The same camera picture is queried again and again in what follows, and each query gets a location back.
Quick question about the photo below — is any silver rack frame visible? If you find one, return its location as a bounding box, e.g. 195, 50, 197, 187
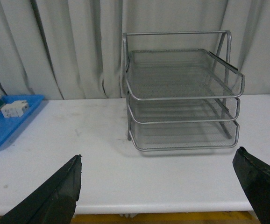
122, 30, 232, 140

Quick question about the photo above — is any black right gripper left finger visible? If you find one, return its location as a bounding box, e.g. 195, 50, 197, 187
0, 155, 82, 224

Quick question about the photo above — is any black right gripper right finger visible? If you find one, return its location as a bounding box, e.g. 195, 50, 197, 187
233, 147, 270, 224

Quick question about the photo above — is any blue plastic tray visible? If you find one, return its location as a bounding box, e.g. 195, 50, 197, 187
0, 94, 44, 146

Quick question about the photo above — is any white circuit breaker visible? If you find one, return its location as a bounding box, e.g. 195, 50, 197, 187
1, 100, 29, 118

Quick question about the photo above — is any grey white curtain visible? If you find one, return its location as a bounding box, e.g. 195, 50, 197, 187
0, 0, 270, 99

